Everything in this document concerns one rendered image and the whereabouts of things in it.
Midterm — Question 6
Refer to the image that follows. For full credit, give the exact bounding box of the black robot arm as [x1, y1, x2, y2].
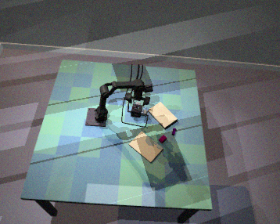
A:
[95, 79, 153, 123]

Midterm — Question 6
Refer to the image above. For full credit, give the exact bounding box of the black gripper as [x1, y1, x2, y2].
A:
[125, 92, 150, 106]

